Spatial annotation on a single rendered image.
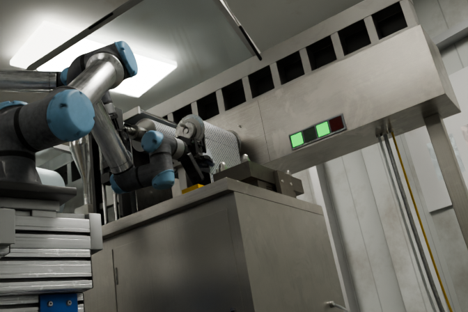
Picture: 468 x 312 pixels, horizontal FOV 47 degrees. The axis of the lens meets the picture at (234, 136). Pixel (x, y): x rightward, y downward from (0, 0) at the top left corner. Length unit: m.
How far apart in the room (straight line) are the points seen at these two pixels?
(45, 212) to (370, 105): 1.31
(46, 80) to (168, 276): 0.78
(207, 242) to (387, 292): 2.95
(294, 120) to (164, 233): 0.80
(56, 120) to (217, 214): 0.61
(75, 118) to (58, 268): 0.34
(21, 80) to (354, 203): 3.26
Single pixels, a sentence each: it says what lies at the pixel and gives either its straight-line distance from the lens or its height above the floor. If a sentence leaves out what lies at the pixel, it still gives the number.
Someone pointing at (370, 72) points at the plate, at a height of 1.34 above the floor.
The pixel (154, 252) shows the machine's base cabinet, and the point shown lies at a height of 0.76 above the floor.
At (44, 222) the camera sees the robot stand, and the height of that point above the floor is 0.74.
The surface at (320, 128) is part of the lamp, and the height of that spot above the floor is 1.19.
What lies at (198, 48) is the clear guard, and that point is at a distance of 2.58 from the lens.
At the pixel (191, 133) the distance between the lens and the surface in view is 2.12.
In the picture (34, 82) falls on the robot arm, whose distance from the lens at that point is 1.98.
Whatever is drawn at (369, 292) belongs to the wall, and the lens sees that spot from 4.58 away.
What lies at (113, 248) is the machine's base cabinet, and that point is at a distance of 1.96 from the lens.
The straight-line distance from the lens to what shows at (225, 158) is 2.19.
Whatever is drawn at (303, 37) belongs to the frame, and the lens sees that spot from 2.41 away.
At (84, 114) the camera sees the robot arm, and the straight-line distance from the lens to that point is 1.34.
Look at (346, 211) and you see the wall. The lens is 4.69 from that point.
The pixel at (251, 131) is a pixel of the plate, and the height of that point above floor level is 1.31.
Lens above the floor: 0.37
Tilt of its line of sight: 23 degrees up
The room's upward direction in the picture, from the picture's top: 10 degrees counter-clockwise
